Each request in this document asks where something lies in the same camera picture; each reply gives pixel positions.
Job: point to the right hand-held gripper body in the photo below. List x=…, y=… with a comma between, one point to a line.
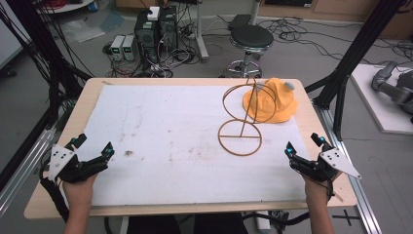
x=328, y=164

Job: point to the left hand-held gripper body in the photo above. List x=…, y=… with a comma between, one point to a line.
x=66, y=165

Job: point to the orange bucket hat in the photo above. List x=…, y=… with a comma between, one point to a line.
x=271, y=101

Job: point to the person's right hand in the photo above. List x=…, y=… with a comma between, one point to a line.
x=316, y=188

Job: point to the person's left hand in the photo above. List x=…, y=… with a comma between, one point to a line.
x=78, y=191

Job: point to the white floor board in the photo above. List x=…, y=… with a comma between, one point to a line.
x=380, y=97

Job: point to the white power strip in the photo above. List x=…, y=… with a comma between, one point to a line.
x=262, y=221

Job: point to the white table mat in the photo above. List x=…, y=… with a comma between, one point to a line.
x=181, y=143

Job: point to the grey power supply unit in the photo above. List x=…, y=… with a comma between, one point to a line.
x=128, y=47
x=117, y=47

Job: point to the black round stool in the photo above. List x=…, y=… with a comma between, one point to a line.
x=250, y=42

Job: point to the black computer tower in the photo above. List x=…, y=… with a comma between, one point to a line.
x=168, y=29
x=146, y=35

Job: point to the white adapter box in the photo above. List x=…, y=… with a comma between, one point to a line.
x=153, y=13

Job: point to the aluminium rail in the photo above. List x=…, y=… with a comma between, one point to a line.
x=24, y=169
x=350, y=169

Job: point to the black frame post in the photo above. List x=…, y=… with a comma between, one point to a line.
x=354, y=58
x=42, y=48

